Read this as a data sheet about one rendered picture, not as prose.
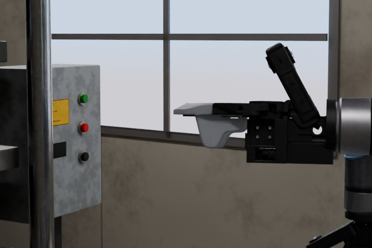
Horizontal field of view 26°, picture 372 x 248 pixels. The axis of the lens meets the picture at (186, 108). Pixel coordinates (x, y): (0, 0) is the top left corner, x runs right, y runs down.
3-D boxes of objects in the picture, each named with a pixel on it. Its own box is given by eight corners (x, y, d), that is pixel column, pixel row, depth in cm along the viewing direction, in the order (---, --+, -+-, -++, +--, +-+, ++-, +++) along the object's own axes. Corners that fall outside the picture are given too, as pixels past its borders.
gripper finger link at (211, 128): (174, 148, 103) (245, 149, 104) (175, 101, 104) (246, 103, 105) (172, 147, 107) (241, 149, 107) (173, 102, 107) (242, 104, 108)
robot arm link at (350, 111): (371, 96, 102) (368, 99, 110) (334, 95, 103) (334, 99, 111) (370, 155, 101) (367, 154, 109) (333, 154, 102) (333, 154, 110)
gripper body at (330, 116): (240, 162, 104) (335, 165, 102) (241, 96, 105) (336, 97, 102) (247, 161, 112) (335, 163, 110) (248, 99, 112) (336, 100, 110)
